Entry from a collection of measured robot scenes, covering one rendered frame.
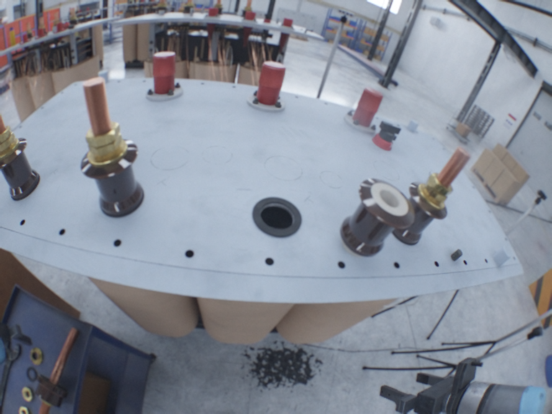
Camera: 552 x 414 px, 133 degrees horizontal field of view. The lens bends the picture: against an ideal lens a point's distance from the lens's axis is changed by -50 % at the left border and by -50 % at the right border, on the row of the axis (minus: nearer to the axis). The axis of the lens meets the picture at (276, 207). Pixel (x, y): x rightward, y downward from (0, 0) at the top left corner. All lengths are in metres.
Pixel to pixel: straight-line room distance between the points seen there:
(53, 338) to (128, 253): 0.69
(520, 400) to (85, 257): 0.71
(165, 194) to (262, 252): 0.19
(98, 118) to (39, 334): 0.85
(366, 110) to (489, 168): 5.97
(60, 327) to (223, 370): 1.06
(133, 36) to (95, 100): 6.17
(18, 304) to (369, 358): 2.11
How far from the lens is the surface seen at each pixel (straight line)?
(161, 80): 0.76
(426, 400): 0.54
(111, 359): 1.26
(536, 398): 0.50
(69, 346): 0.90
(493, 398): 0.51
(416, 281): 0.46
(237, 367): 1.66
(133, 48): 6.52
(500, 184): 6.44
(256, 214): 0.38
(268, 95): 0.72
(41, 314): 1.05
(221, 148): 0.52
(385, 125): 0.75
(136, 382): 1.62
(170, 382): 1.69
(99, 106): 0.33
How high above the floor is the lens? 1.66
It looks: 46 degrees down
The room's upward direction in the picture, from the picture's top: 17 degrees clockwise
